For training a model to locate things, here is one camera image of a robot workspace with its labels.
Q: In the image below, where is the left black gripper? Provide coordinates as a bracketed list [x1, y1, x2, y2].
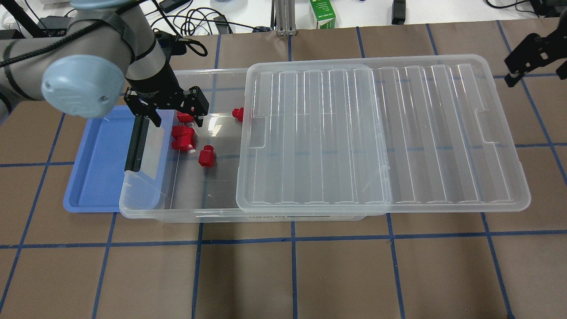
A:
[124, 66, 210, 128]

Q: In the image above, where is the red block from tray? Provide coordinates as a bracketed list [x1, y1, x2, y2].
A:
[198, 144, 217, 168]

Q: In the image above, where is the clear plastic box lid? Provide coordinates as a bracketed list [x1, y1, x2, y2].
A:
[235, 54, 531, 217]

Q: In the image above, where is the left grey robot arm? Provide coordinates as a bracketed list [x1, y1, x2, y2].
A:
[0, 0, 209, 127]

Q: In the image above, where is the red block box centre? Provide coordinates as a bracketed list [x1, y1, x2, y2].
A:
[232, 107, 245, 122]

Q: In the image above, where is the clear plastic storage box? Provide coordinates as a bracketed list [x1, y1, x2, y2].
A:
[119, 61, 392, 223]

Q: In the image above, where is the red block upper left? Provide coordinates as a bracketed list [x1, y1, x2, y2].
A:
[176, 111, 194, 124]

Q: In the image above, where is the red block middle left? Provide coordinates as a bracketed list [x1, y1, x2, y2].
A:
[171, 125, 195, 139]

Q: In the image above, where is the red block lower left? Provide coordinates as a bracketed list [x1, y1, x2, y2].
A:
[171, 135, 195, 153]

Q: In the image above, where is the black power adapter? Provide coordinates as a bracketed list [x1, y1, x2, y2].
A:
[158, 0, 192, 13]

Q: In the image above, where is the blue plastic tray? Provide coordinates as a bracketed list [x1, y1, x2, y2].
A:
[63, 105, 135, 213]

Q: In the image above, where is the black device on desk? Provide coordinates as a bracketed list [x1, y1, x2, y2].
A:
[391, 0, 406, 25]

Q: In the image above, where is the green white carton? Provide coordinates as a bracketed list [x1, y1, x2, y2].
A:
[308, 0, 337, 30]

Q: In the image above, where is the black box latch handle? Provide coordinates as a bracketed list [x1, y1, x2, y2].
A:
[124, 116, 150, 172]

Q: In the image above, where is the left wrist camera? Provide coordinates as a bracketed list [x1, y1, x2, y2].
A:
[154, 30, 187, 60]

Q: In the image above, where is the black cable bundle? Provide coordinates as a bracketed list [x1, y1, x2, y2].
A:
[0, 0, 273, 67]

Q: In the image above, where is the aluminium frame post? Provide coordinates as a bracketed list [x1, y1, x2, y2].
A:
[271, 0, 296, 36]

